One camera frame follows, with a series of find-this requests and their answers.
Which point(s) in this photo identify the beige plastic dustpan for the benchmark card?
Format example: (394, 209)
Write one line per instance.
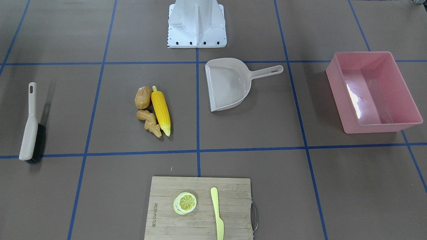
(229, 81)

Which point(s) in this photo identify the yellow toy corn cob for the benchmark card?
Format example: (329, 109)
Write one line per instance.
(161, 110)

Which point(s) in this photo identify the tan toy ginger root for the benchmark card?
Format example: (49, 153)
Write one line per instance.
(150, 122)

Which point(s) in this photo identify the brown toy potato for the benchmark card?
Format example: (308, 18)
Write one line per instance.
(143, 97)

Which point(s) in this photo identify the beige brush black bristles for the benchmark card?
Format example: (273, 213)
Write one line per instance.
(34, 136)

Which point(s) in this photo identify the pink plastic bin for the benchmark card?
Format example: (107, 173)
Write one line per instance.
(370, 93)

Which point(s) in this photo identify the yellow plastic toy knife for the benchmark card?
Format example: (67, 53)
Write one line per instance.
(219, 222)

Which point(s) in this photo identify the yellow toy lemon slices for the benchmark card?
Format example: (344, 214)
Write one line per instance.
(184, 203)

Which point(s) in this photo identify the bamboo cutting board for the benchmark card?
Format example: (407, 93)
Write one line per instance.
(235, 204)

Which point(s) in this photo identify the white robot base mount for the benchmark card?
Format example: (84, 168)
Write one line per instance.
(196, 24)

